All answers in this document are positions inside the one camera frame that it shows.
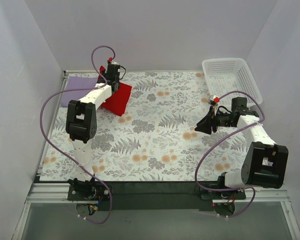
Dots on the aluminium frame rail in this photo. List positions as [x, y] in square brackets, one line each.
[52, 193]

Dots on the white plastic basket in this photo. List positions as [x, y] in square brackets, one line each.
[224, 75]

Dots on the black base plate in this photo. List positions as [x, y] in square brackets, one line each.
[150, 195]

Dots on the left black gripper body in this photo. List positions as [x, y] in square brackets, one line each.
[103, 77]

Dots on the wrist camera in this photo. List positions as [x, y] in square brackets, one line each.
[111, 62]
[213, 101]

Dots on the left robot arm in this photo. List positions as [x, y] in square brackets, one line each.
[81, 125]

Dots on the red t shirt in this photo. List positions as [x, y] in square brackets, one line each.
[117, 103]

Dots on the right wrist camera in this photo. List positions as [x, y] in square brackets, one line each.
[213, 101]

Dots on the folded purple t shirt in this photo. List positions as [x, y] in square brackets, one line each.
[76, 82]

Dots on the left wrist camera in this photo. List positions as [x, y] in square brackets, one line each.
[111, 62]

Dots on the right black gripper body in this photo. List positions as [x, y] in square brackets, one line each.
[212, 122]

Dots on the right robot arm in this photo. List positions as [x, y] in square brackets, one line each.
[265, 161]

